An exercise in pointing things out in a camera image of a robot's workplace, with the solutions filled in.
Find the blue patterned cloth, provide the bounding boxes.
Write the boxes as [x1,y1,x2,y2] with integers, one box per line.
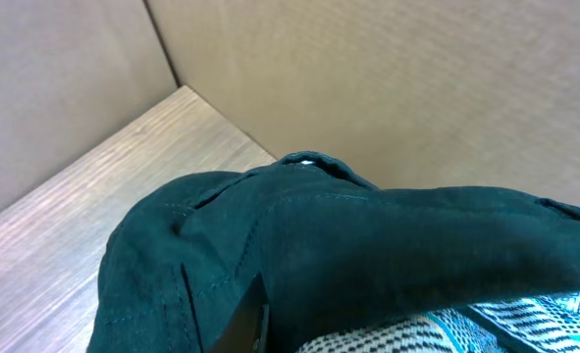
[299,291,580,353]

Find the black shorts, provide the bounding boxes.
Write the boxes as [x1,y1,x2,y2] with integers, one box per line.
[88,152,580,352]

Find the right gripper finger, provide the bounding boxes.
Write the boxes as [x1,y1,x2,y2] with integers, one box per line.
[206,275,270,353]

